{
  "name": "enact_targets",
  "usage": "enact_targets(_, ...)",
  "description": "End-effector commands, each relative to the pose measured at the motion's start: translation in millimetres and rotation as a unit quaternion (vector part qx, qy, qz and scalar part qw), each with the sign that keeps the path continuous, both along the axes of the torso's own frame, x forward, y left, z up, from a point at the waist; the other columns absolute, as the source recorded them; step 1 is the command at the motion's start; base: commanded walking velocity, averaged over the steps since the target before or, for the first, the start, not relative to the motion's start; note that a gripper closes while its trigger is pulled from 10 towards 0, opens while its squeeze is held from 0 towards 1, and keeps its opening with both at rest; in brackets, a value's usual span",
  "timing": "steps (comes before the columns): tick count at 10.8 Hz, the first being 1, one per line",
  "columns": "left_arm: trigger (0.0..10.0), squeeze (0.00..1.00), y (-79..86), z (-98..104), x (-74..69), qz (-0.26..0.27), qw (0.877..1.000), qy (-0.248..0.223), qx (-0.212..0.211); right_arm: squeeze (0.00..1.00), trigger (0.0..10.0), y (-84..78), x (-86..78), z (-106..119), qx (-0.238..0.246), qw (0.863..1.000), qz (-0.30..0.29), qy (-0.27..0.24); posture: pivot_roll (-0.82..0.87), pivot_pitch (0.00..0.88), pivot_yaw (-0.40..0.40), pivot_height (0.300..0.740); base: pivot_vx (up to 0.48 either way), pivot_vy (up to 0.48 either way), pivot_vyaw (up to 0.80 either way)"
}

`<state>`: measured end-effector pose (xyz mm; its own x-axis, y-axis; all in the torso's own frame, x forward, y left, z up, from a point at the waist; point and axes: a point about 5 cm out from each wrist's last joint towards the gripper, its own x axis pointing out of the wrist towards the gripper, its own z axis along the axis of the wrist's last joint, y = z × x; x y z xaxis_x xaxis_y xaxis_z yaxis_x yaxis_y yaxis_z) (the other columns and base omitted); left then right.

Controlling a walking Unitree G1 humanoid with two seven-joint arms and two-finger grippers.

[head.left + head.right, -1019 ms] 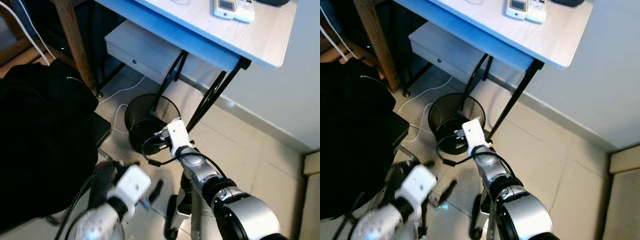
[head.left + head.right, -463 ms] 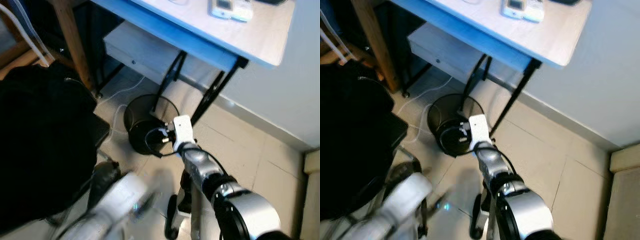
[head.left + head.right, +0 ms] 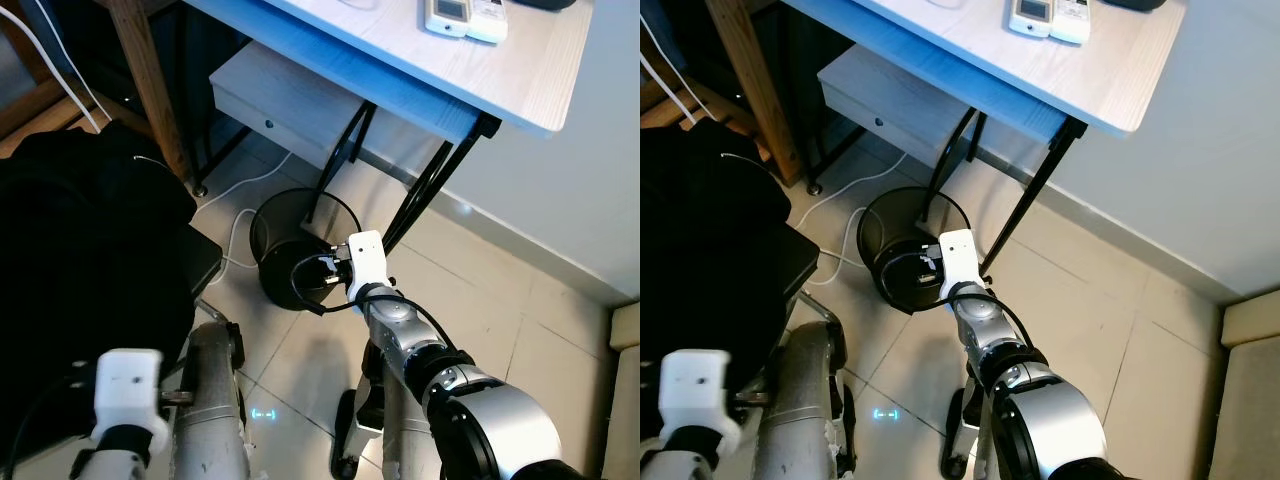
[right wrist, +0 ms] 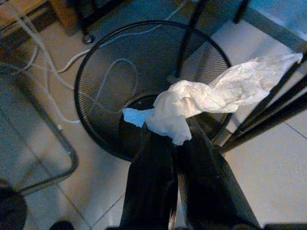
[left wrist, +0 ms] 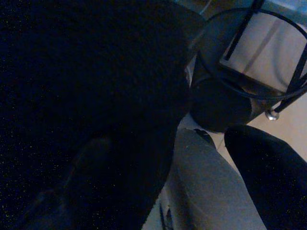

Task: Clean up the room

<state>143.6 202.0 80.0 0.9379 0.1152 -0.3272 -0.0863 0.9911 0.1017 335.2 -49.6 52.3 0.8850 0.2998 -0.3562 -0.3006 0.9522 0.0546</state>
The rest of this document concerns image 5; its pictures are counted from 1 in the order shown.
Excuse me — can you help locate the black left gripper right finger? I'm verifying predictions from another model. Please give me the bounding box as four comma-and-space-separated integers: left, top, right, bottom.
224, 124, 307, 230

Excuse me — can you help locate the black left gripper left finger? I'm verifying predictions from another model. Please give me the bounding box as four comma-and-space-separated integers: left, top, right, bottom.
14, 137, 115, 230

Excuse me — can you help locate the black metal wire rack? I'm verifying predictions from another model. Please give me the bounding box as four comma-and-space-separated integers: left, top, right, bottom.
189, 0, 307, 120

